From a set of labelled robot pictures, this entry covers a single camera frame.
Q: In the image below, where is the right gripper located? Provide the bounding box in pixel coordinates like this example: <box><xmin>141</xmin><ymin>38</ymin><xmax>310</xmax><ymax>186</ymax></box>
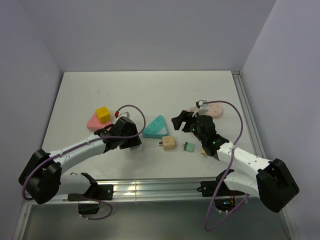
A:
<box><xmin>171</xmin><ymin>110</ymin><xmax>206</xmax><ymax>144</ymax></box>

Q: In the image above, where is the yellow cube power socket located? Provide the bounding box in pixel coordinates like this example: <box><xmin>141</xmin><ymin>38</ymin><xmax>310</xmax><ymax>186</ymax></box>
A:
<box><xmin>95</xmin><ymin>106</ymin><xmax>111</xmax><ymax>124</ymax></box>

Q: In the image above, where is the pink triangular power strip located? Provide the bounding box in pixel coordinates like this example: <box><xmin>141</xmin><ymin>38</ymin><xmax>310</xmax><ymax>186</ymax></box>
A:
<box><xmin>86</xmin><ymin>113</ymin><xmax>112</xmax><ymax>132</ymax></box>

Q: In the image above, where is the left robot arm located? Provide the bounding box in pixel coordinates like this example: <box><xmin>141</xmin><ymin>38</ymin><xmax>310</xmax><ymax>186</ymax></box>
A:
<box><xmin>18</xmin><ymin>116</ymin><xmax>142</xmax><ymax>205</ymax></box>

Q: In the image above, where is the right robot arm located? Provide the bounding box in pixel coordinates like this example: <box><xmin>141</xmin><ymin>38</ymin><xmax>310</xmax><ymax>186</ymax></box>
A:
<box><xmin>171</xmin><ymin>110</ymin><xmax>300</xmax><ymax>213</ymax></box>

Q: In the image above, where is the white plug adapter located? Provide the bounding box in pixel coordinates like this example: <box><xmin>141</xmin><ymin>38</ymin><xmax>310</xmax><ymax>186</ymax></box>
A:
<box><xmin>130</xmin><ymin>145</ymin><xmax>143</xmax><ymax>153</ymax></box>

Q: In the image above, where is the beige plug adapter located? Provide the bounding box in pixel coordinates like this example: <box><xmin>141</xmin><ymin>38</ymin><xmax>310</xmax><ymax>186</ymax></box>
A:
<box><xmin>158</xmin><ymin>135</ymin><xmax>176</xmax><ymax>151</ymax></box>

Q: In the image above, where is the green plug adapter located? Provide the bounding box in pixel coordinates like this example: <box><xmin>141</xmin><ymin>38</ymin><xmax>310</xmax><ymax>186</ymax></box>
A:
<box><xmin>181</xmin><ymin>141</ymin><xmax>195</xmax><ymax>153</ymax></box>

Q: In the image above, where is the orange plug adapter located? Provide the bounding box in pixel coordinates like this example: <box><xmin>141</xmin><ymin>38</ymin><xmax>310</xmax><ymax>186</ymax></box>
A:
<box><xmin>200</xmin><ymin>148</ymin><xmax>208</xmax><ymax>158</ymax></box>

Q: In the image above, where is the teal triangular power strip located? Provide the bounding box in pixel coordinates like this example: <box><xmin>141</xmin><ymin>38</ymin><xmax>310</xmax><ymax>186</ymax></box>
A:
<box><xmin>142</xmin><ymin>115</ymin><xmax>169</xmax><ymax>139</ymax></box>

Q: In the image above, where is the pink round power strip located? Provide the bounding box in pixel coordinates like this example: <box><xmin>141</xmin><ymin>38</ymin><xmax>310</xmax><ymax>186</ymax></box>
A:
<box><xmin>187</xmin><ymin>100</ymin><xmax>223</xmax><ymax>119</ymax></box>

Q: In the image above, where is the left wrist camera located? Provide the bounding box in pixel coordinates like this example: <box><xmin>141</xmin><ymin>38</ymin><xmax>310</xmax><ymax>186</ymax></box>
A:
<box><xmin>114</xmin><ymin>111</ymin><xmax>130</xmax><ymax>121</ymax></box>

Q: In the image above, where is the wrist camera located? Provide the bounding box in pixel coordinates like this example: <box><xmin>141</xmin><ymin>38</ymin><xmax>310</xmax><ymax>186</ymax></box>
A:
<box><xmin>114</xmin><ymin>111</ymin><xmax>130</xmax><ymax>121</ymax></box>
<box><xmin>192</xmin><ymin>100</ymin><xmax>210</xmax><ymax>117</ymax></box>

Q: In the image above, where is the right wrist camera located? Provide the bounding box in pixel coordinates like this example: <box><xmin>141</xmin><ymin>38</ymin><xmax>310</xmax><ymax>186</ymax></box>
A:
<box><xmin>192</xmin><ymin>100</ymin><xmax>210</xmax><ymax>117</ymax></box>

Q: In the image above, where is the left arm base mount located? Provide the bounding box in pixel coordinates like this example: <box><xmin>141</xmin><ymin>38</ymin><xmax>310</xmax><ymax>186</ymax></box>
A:
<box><xmin>67</xmin><ymin>184</ymin><xmax>114</xmax><ymax>216</ymax></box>

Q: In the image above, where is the aluminium front rail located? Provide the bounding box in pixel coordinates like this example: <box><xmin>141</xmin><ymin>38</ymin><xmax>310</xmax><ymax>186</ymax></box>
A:
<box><xmin>23</xmin><ymin>176</ymin><xmax>287</xmax><ymax>206</ymax></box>

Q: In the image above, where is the aluminium rail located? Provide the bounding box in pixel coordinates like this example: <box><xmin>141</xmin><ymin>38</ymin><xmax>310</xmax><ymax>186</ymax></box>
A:
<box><xmin>23</xmin><ymin>176</ymin><xmax>287</xmax><ymax>206</ymax></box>
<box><xmin>231</xmin><ymin>70</ymin><xmax>272</xmax><ymax>176</ymax></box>

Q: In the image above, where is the aluminium right rail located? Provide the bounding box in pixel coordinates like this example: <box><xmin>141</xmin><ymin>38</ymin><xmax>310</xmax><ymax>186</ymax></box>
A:
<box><xmin>231</xmin><ymin>70</ymin><xmax>272</xmax><ymax>176</ymax></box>

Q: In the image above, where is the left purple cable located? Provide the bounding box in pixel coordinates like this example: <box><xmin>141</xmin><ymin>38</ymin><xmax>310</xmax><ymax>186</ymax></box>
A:
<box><xmin>21</xmin><ymin>104</ymin><xmax>147</xmax><ymax>221</ymax></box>

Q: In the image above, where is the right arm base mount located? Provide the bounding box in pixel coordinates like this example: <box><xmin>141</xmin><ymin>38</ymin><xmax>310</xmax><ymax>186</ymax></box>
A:
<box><xmin>196</xmin><ymin>180</ymin><xmax>246</xmax><ymax>213</ymax></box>

